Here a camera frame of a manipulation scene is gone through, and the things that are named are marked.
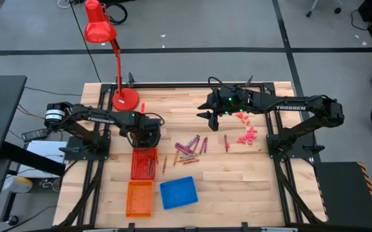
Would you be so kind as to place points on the dark maroon crayon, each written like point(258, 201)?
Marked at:
point(226, 143)

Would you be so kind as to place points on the black power adapter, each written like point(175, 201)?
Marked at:
point(34, 135)

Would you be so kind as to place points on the white yellow rounded object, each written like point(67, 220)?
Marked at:
point(18, 184)

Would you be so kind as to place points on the office chair base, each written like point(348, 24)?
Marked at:
point(338, 10)

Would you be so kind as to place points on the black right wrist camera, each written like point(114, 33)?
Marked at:
point(214, 124)

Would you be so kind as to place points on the red plastic basket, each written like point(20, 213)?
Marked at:
point(141, 170)

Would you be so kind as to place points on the grey crayon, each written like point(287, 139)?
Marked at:
point(188, 156)

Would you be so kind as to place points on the black desk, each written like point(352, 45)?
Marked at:
point(2, 112)

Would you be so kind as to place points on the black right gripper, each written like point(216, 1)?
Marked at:
point(232, 103)

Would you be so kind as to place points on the black plastic basket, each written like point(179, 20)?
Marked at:
point(137, 144)

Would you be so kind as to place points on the red desk lamp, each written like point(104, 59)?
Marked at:
point(99, 29)

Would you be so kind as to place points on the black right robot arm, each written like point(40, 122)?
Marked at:
point(302, 106)

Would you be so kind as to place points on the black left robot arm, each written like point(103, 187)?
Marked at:
point(99, 119)

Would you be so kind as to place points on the orange plastic basket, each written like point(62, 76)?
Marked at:
point(139, 199)

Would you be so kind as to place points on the purple crayon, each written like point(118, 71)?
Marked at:
point(182, 147)
point(195, 144)
point(179, 150)
point(193, 141)
point(185, 150)

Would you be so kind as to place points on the red-brown crayon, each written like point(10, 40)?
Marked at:
point(153, 166)
point(149, 165)

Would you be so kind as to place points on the blue plastic basket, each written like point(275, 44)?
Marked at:
point(178, 193)

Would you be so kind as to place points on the white box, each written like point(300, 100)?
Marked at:
point(44, 151)

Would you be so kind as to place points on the black caster wheel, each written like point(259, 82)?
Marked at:
point(13, 220)

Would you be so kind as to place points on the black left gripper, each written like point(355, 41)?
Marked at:
point(144, 129)

